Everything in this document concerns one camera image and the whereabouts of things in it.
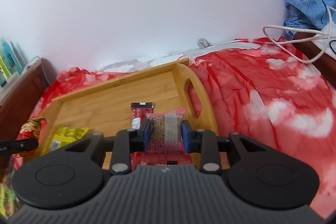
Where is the red peanut snack bag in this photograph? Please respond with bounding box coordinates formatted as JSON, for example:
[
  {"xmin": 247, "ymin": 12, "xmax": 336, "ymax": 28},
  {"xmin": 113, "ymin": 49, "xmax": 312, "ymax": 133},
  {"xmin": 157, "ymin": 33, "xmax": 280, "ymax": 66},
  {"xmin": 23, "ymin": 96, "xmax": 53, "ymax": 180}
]
[{"xmin": 14, "ymin": 117, "xmax": 47, "ymax": 157}]

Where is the pink patterned cake packet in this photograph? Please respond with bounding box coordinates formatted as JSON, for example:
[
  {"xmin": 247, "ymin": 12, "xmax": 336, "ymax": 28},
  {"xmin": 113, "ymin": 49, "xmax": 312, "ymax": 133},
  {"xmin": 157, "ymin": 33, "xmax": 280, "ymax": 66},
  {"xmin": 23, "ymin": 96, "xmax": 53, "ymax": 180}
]
[{"xmin": 146, "ymin": 108, "xmax": 186, "ymax": 155}]

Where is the long red stick packet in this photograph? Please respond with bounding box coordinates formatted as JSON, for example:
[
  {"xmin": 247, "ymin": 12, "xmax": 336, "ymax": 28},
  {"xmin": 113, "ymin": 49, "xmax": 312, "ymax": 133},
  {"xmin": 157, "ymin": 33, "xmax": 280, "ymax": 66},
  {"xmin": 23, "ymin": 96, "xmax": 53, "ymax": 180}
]
[{"xmin": 130, "ymin": 102, "xmax": 154, "ymax": 130}]

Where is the yellow snack bag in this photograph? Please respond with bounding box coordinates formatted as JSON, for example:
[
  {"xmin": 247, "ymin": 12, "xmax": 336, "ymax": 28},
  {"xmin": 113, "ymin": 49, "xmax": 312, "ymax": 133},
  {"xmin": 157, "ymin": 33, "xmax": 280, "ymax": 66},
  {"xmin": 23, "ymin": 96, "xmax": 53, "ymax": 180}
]
[{"xmin": 41, "ymin": 126, "xmax": 89, "ymax": 155}]

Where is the red Biscoff biscuit packet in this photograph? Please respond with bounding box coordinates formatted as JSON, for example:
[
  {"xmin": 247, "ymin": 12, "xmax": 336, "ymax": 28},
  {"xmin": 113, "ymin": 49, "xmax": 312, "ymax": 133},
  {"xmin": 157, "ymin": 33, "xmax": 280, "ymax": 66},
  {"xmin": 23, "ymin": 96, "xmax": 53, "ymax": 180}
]
[{"xmin": 131, "ymin": 152, "xmax": 192, "ymax": 170}]

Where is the brown wooden cabinet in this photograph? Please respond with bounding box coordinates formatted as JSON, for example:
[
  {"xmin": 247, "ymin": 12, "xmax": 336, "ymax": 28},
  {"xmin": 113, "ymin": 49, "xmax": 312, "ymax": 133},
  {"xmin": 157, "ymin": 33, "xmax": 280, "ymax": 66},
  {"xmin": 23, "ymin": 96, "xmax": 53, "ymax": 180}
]
[{"xmin": 0, "ymin": 57, "xmax": 57, "ymax": 172}]

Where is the wooden serving tray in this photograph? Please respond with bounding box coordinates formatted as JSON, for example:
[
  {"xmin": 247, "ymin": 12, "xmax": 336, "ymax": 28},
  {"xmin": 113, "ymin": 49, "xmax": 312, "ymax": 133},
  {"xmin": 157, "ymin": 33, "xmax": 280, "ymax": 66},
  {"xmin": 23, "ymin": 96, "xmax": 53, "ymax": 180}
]
[{"xmin": 34, "ymin": 59, "xmax": 219, "ymax": 157}]

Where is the colourful floral bed cloth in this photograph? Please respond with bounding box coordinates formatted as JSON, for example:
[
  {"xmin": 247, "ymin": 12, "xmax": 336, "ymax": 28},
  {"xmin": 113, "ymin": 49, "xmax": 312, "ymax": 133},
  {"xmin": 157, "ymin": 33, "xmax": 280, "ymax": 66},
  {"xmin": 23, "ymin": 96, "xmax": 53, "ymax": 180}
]
[{"xmin": 9, "ymin": 44, "xmax": 335, "ymax": 223}]

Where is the teal spray bottle right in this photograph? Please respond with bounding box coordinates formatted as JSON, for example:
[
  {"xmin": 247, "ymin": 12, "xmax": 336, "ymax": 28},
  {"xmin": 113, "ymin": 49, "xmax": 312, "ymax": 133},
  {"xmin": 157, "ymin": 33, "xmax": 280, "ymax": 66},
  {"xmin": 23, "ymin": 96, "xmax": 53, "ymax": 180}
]
[{"xmin": 1, "ymin": 38, "xmax": 23, "ymax": 79}]

